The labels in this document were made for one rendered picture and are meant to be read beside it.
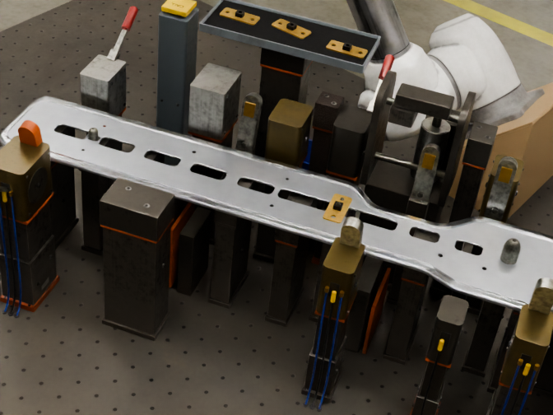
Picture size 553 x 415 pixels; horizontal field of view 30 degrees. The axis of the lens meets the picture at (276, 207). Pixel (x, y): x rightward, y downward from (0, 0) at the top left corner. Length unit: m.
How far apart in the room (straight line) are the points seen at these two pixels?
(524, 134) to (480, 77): 0.20
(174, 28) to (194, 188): 0.43
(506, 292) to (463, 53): 0.78
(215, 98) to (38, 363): 0.64
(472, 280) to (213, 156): 0.59
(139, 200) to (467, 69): 0.94
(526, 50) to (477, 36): 2.26
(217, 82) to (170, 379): 0.61
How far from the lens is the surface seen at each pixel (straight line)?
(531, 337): 1.80
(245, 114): 2.13
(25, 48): 3.05
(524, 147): 2.44
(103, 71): 2.27
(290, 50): 2.19
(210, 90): 2.13
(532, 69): 4.66
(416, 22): 4.84
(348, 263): 1.84
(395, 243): 1.97
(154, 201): 1.96
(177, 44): 2.33
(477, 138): 2.08
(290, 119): 2.11
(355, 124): 2.12
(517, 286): 1.95
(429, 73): 2.47
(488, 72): 2.54
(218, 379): 2.08
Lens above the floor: 2.27
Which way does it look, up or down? 39 degrees down
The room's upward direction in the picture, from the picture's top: 7 degrees clockwise
